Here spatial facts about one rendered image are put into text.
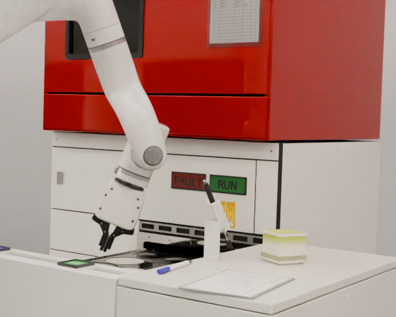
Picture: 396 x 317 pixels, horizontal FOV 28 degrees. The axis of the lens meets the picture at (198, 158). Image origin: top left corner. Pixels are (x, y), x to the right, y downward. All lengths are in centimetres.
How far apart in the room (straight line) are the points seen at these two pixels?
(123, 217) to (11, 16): 54
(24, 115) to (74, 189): 237
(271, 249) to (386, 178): 182
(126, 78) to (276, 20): 44
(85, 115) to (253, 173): 58
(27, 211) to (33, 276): 311
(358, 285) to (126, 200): 58
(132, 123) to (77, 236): 78
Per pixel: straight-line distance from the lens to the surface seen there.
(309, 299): 150
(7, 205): 494
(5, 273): 178
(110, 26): 182
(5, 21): 170
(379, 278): 180
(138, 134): 177
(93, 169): 242
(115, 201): 188
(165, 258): 212
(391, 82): 351
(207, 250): 175
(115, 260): 207
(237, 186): 211
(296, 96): 213
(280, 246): 172
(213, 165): 215
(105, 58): 182
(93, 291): 160
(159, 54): 220
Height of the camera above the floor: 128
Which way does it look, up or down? 3 degrees down
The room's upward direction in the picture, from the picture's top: 2 degrees clockwise
